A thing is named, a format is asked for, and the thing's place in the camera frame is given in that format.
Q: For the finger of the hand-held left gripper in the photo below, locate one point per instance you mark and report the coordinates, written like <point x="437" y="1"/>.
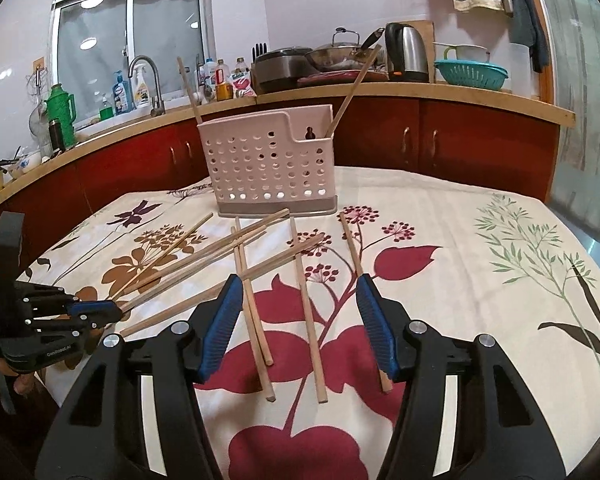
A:
<point x="97" y="309"/>
<point x="75" y="332"/>

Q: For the green thermos jug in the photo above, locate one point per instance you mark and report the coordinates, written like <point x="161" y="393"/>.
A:
<point x="60" y="115"/>

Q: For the clear condiment bottle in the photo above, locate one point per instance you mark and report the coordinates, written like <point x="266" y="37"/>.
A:
<point x="240" y="67"/>

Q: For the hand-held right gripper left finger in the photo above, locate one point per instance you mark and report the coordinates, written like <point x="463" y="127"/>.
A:
<point x="220" y="332"/>

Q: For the white plastic container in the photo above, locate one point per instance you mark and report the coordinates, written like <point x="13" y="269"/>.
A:
<point x="522" y="70"/>

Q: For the teal plastic colander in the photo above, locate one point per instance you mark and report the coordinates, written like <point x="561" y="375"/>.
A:
<point x="470" y="75"/>

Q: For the steel wok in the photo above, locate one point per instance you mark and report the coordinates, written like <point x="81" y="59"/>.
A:
<point x="340" y="62"/>

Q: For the aluminium frame window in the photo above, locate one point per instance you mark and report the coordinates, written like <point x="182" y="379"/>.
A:
<point x="95" y="50"/>

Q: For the steel kitchen faucet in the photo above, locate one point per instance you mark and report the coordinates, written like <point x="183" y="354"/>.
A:
<point x="156" y="92"/>

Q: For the glass wok lid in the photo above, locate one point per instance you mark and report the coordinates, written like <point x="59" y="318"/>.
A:
<point x="337" y="49"/>

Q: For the pink perforated utensil holder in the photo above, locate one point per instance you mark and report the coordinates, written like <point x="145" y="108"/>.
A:
<point x="260" y="170"/>

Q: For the long wooden chopstick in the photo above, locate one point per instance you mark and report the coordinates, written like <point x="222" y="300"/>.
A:
<point x="355" y="90"/>
<point x="189" y="91"/>

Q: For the steel electric kettle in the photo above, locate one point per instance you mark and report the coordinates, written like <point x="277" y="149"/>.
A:
<point x="407" y="55"/>

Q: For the person's left hand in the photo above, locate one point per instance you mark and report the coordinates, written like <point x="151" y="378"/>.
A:
<point x="27" y="384"/>

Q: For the white spray bottle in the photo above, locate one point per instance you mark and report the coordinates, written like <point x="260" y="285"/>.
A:
<point x="141" y="91"/>

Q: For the knife block with black knives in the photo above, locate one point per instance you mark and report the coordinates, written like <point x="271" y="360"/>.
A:
<point x="258" y="67"/>

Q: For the pile of wooden chopsticks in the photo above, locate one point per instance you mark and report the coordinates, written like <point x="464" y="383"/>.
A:
<point x="306" y="300"/>

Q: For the red and white packet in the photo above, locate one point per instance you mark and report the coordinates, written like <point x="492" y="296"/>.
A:
<point x="243" y="90"/>

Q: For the red induction cooktop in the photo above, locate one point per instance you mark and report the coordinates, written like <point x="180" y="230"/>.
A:
<point x="330" y="78"/>

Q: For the white patterned bowl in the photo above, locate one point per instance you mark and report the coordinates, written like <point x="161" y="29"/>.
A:
<point x="29" y="161"/>

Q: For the amber cooking oil bottle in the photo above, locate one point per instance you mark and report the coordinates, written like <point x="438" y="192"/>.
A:
<point x="223" y="87"/>

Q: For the dark grey hanging cloth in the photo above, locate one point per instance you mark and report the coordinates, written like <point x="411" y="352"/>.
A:
<point x="525" y="20"/>

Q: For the frosted glass door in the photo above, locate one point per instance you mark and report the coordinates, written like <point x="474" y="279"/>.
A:
<point x="580" y="110"/>

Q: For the dark tumbler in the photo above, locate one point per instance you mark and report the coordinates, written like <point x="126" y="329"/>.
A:
<point x="56" y="135"/>

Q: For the green soap pump bottle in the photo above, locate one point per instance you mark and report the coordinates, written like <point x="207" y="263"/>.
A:
<point x="106" y="110"/>

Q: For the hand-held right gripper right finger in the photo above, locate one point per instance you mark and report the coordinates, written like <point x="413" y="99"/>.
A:
<point x="376" y="332"/>

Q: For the white bottle blue cap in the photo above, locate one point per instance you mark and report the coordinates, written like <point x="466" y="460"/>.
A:
<point x="208" y="79"/>

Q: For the floral tablecloth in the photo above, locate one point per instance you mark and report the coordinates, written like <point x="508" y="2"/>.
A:
<point x="455" y="285"/>

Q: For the grey electric cooker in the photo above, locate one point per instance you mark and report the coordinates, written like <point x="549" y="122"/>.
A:
<point x="282" y="72"/>

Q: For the red kitchen cabinet wooden counter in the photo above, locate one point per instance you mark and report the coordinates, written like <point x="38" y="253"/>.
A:
<point x="380" y="130"/>

